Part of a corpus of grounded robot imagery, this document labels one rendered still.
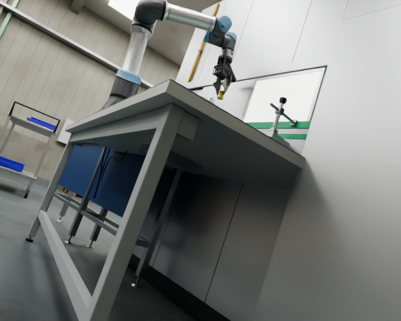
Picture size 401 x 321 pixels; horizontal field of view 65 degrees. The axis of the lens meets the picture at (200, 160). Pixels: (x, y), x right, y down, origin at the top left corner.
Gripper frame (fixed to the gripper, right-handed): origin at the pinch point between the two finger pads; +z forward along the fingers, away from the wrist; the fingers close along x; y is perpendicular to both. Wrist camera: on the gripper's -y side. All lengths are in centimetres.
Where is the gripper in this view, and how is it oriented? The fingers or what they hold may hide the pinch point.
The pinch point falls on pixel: (221, 93)
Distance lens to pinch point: 182.5
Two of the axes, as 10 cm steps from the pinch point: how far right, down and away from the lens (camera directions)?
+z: -2.0, 9.7, -1.5
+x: 7.9, 0.7, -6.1
